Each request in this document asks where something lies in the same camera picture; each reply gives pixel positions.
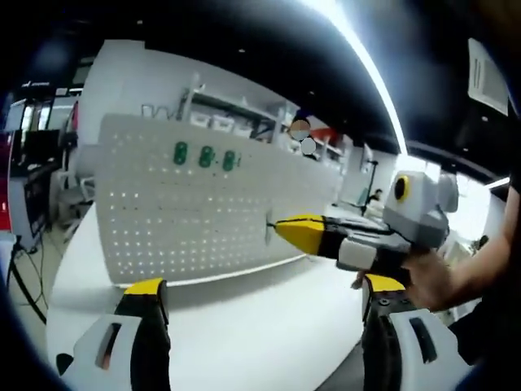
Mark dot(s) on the person's right hand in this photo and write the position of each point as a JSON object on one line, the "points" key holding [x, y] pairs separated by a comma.
{"points": [[431, 281]]}

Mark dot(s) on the black tripod stand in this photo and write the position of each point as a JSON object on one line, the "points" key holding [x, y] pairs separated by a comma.
{"points": [[370, 183]]}

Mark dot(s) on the green hook assembly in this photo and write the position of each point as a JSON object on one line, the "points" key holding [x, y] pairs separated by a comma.
{"points": [[206, 156], [229, 160], [180, 152]]}

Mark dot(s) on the white perforated mounting plate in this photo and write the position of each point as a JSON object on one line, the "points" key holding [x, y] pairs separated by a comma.
{"points": [[183, 212]]}

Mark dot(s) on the bare metal hook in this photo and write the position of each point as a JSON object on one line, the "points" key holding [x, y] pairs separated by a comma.
{"points": [[270, 224]]}

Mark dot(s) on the white office chair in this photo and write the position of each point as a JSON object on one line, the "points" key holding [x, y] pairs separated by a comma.
{"points": [[75, 195]]}

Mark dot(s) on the white ceiling air conditioner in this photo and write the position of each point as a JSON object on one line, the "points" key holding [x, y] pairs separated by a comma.
{"points": [[486, 77]]}

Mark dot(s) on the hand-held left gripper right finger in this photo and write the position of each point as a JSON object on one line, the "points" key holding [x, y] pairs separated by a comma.
{"points": [[380, 338]]}

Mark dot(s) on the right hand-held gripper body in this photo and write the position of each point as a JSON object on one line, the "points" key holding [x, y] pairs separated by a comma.
{"points": [[423, 212]]}

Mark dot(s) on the ceiling light strip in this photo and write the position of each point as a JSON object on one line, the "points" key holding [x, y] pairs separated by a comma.
{"points": [[366, 65]]}

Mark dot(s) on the white storage bin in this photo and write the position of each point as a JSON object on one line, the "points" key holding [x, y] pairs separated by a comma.
{"points": [[241, 127], [221, 124], [202, 120]]}

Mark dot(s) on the red screen monitor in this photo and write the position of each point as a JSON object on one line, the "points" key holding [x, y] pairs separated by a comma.
{"points": [[4, 175]]}

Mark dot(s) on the white metal shelf rack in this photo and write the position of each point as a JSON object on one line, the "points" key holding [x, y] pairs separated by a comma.
{"points": [[244, 110]]}

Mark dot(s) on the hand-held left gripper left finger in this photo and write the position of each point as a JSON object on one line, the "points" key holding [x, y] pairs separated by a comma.
{"points": [[142, 338]]}

